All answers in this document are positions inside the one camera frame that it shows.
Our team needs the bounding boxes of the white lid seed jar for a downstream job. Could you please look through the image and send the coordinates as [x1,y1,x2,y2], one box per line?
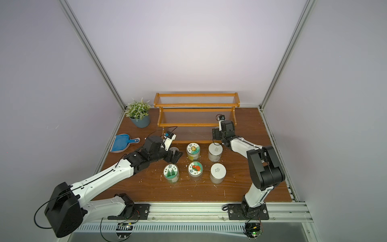
[208,143,223,162]

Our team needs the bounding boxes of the green tree lid seed jar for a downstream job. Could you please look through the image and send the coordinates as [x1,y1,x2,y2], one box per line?
[163,164,179,184]

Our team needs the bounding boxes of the sunflower lid seed jar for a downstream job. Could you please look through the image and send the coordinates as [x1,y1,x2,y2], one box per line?
[186,143,201,161]

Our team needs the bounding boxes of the tomato lid seed jar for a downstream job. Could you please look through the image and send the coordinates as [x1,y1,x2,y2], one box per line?
[188,161,203,181]

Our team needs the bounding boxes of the white label jar bottom shelf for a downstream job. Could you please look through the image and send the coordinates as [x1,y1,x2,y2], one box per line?
[210,163,227,184]

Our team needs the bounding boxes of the small clear cup dark contents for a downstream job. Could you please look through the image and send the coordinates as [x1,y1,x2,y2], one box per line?
[169,147,179,152]

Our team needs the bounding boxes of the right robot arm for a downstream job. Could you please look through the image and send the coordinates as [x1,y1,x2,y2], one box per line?
[212,115,286,218]

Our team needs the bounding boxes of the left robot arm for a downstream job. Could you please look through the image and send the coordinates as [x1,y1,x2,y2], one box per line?
[44,132,182,238]

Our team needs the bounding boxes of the orange wooden three-tier shelf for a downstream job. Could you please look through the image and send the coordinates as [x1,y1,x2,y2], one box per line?
[154,93,240,144]

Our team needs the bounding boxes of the blue dustpan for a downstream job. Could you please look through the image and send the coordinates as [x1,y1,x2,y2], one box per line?
[109,134,141,153]

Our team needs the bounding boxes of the potted green plant blue pot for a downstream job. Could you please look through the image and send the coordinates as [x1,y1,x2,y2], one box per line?
[125,98,151,128]

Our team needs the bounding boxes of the left controller board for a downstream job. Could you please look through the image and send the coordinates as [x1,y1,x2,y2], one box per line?
[115,222,134,241]

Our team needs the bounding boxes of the controller board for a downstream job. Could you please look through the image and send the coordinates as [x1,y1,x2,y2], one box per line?
[244,222,263,239]
[115,222,134,241]

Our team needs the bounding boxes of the right controller board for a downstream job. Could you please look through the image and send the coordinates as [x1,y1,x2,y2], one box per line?
[244,222,263,239]

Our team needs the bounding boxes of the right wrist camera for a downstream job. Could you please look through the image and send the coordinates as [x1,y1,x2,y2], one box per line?
[216,114,226,131]

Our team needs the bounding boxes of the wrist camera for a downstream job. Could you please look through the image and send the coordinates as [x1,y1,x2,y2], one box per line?
[163,131,176,151]
[216,114,226,131]

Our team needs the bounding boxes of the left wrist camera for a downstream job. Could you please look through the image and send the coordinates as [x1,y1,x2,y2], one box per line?
[163,131,176,151]

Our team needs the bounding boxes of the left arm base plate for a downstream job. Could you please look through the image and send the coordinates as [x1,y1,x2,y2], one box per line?
[107,203,150,220]

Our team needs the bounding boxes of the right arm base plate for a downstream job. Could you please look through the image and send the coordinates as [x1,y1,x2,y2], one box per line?
[225,203,270,220]

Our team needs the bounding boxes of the aluminium front rail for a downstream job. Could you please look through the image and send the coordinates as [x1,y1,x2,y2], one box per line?
[76,202,321,242]

